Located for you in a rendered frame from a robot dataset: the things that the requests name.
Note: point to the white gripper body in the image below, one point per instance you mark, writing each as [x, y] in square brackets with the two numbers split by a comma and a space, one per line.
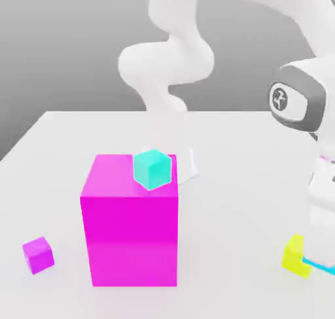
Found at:
[323, 201]

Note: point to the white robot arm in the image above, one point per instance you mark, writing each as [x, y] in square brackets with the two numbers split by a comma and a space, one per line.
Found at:
[167, 62]

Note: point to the small yellow cube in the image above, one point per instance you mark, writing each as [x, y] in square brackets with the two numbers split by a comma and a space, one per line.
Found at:
[292, 256]

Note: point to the small turquoise cube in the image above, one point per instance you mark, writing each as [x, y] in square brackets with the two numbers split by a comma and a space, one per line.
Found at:
[153, 170]

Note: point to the small purple cube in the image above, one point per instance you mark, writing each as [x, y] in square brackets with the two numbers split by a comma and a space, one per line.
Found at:
[38, 256]

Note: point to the large magenta box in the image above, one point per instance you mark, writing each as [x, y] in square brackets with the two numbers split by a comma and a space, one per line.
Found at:
[130, 235]

